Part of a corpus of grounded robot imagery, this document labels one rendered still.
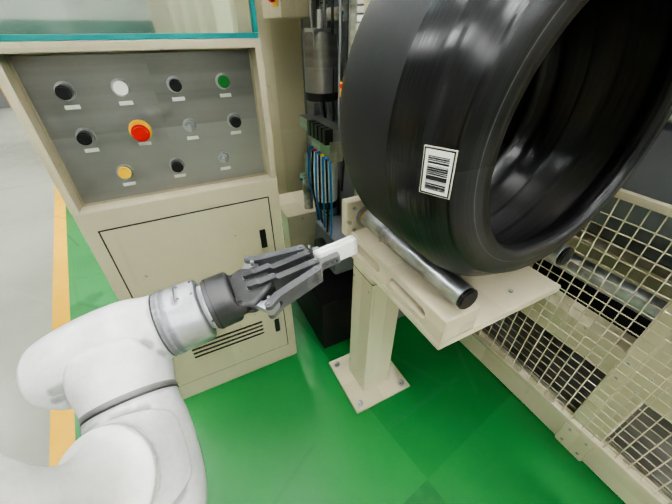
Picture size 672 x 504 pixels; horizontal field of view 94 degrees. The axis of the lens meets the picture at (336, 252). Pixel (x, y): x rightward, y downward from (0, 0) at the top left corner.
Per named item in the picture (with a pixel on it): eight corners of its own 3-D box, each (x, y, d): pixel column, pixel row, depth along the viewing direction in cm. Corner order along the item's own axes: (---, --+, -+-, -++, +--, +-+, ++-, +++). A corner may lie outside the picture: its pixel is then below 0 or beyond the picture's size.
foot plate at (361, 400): (328, 363, 149) (328, 360, 147) (376, 342, 159) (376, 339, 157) (357, 414, 129) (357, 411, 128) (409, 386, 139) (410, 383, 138)
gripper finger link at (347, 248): (314, 253, 48) (316, 255, 48) (354, 236, 50) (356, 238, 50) (317, 267, 50) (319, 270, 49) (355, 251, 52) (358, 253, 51)
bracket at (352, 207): (341, 232, 83) (341, 198, 78) (454, 201, 98) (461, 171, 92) (347, 238, 81) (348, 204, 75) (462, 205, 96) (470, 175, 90)
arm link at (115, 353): (168, 300, 49) (195, 381, 45) (55, 346, 45) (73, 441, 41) (137, 277, 39) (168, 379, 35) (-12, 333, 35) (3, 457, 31)
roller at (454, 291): (359, 208, 79) (374, 205, 81) (357, 224, 81) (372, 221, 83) (463, 294, 54) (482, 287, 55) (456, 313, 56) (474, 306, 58)
